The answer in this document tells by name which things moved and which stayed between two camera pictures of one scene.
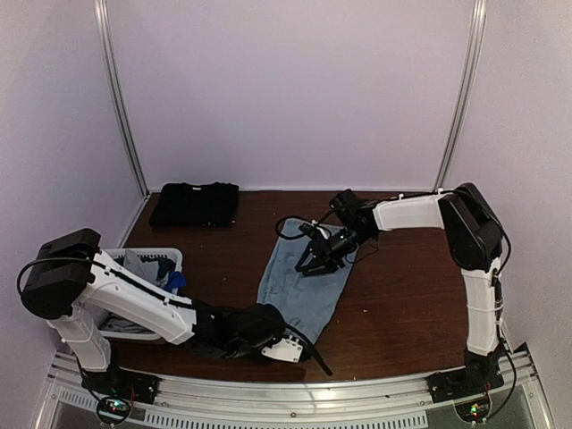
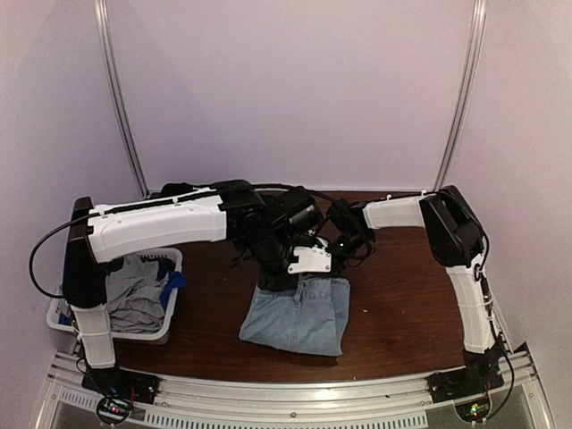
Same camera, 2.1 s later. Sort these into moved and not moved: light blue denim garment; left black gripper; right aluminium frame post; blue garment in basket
Moved: light blue denim garment; left black gripper
Not moved: right aluminium frame post; blue garment in basket
